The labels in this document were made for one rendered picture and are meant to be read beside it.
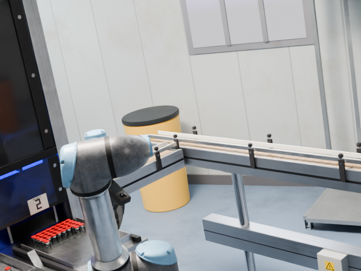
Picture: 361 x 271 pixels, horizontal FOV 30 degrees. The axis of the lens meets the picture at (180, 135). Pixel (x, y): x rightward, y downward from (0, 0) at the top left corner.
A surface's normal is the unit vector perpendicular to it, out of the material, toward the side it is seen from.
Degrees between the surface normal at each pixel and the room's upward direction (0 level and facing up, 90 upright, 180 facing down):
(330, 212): 0
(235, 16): 90
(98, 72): 90
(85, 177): 107
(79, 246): 0
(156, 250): 7
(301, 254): 90
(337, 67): 90
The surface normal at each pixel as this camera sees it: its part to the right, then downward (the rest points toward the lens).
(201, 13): -0.46, 0.32
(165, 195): 0.07, 0.31
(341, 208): -0.17, -0.95
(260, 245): -0.70, 0.31
